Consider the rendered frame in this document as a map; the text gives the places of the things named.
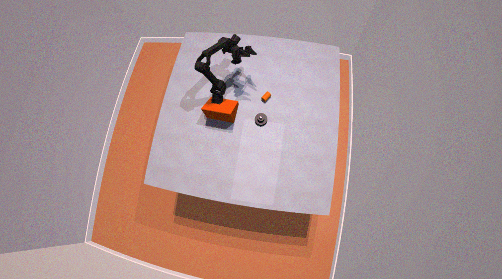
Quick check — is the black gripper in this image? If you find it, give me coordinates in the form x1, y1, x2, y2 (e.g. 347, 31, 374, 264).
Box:
231, 45, 257, 59

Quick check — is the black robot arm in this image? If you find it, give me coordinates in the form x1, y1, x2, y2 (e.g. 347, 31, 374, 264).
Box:
194, 34, 242, 104

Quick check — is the orange cylinder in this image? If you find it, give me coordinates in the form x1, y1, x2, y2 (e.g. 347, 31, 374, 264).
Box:
261, 92, 271, 101

